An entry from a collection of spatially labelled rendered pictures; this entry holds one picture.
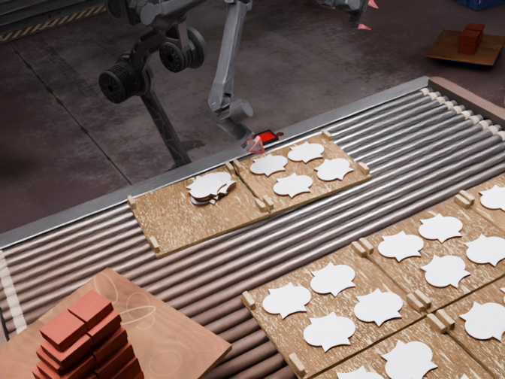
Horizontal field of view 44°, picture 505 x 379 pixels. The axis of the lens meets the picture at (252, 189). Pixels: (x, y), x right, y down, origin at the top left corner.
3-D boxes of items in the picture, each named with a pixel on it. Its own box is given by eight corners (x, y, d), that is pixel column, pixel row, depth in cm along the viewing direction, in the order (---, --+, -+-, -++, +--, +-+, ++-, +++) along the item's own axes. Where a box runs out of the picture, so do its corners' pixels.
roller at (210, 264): (15, 350, 186) (9, 340, 183) (502, 137, 250) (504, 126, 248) (18, 362, 183) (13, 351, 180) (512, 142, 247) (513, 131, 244)
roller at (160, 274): (11, 339, 190) (6, 328, 187) (493, 131, 254) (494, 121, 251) (15, 350, 186) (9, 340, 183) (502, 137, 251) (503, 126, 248)
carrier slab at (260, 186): (231, 167, 244) (231, 164, 243) (324, 136, 255) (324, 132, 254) (271, 216, 217) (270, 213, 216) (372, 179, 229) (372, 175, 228)
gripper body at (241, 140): (243, 123, 228) (231, 112, 224) (255, 134, 220) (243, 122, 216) (232, 137, 229) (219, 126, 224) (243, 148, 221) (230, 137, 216)
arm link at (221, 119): (213, 113, 219) (213, 125, 216) (228, 104, 216) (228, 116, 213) (226, 123, 224) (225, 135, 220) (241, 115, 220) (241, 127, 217)
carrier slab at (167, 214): (128, 203, 232) (126, 200, 231) (228, 168, 244) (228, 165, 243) (157, 259, 205) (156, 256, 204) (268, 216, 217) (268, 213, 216)
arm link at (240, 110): (222, 101, 225) (208, 98, 218) (247, 87, 219) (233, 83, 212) (232, 131, 223) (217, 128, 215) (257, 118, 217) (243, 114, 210)
